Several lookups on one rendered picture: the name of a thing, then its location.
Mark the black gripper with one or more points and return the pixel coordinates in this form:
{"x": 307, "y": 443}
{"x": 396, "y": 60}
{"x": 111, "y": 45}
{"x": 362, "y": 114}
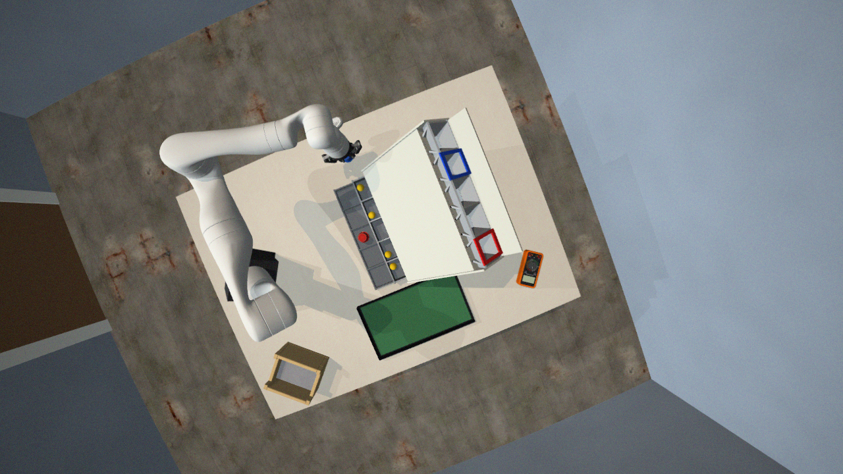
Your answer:
{"x": 353, "y": 149}

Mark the open wooden crate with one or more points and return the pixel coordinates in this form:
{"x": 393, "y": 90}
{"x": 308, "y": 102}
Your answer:
{"x": 296, "y": 372}

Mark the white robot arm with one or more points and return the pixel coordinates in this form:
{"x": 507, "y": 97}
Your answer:
{"x": 193, "y": 154}

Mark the dark blue rectangular frame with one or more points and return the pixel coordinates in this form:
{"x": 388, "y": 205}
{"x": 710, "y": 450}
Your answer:
{"x": 446, "y": 166}

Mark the orange digital multimeter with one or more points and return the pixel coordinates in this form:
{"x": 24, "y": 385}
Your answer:
{"x": 529, "y": 268}

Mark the dark red rectangular frame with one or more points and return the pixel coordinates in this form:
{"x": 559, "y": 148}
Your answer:
{"x": 476, "y": 240}

